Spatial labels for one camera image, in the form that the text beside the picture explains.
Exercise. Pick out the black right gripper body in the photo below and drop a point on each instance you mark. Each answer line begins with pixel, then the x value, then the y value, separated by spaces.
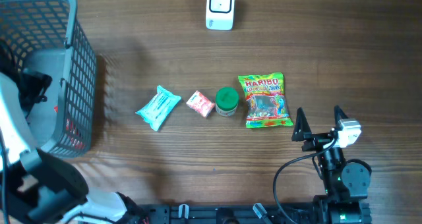
pixel 317 141

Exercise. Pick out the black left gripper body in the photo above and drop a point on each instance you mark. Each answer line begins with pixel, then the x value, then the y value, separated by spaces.
pixel 31 85

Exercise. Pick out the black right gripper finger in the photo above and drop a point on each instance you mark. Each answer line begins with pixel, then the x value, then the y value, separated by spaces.
pixel 339 117
pixel 302 130

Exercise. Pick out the Haribo gummy worms bag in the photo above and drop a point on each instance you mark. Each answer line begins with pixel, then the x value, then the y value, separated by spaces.
pixel 266 100

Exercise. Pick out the green lid jar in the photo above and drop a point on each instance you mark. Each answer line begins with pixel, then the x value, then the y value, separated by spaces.
pixel 227 100

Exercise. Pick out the red white small box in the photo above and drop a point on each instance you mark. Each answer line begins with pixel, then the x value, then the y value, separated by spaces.
pixel 201 104

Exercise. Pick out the teal wet wipes pack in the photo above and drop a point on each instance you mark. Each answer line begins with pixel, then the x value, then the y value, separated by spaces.
pixel 158 108

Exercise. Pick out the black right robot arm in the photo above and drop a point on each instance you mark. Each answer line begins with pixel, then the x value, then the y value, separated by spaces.
pixel 346 182

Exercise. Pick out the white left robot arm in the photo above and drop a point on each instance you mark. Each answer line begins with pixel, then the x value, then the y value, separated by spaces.
pixel 37 187

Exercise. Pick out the white barcode scanner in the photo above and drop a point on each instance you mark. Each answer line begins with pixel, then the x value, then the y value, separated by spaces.
pixel 220 14

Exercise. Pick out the grey plastic shopping basket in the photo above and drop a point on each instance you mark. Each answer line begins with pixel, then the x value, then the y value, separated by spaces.
pixel 45 36

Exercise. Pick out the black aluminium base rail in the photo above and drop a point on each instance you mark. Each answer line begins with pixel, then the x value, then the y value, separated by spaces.
pixel 194 214

